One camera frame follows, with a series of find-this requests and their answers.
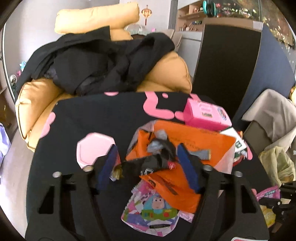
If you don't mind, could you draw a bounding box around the orange plastic bag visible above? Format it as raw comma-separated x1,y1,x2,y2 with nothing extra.
125,119,237,214

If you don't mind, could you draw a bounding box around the Kleenex Toy Story tissue pack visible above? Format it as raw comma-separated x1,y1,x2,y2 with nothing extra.
121,180,179,237

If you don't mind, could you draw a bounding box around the pink yellow snack bag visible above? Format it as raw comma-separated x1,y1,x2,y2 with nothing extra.
255,186,281,228

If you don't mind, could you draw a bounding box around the yellowish trash bag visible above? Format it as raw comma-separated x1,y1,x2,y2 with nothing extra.
258,147,295,187

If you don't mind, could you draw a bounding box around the pink hexagonal small box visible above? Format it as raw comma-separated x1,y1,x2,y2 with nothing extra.
76,133,115,169

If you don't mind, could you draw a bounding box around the black wrapper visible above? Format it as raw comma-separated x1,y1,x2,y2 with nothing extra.
110,138,177,181

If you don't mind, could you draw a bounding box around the small pink wrapper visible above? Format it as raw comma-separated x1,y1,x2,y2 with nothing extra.
178,211,195,223

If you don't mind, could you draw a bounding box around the black tablecloth with pink shapes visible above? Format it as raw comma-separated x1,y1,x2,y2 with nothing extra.
24,91,273,241

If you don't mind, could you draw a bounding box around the green white milk carton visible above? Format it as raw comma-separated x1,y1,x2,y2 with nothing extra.
220,127,247,162

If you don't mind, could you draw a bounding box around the red snack wrapper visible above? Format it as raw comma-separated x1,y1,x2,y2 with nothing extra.
233,131,253,167

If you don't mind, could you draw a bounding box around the beige grey cloth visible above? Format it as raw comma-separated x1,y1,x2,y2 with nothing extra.
242,89,295,155

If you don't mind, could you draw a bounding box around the purple plastic bag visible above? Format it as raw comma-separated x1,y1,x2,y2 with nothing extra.
0,123,11,167

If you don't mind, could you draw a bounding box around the yellow-orange sofa armchair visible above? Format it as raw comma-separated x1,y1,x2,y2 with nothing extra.
15,29,192,151

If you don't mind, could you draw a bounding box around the black jacket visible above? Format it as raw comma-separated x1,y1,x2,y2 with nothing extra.
16,27,175,96

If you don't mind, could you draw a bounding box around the yellow duck plush toy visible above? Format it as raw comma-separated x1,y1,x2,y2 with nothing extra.
289,85,296,105

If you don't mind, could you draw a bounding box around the blue cloth covered cabinet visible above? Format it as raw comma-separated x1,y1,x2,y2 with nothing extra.
232,25,295,130

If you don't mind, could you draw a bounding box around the yellow long pillow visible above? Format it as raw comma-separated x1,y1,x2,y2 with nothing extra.
54,2,139,34

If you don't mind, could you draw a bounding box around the teal fan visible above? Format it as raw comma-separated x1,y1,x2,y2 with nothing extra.
202,1,217,17

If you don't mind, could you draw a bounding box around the red Chinese knot ornament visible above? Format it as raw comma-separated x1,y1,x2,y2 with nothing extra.
141,5,152,26

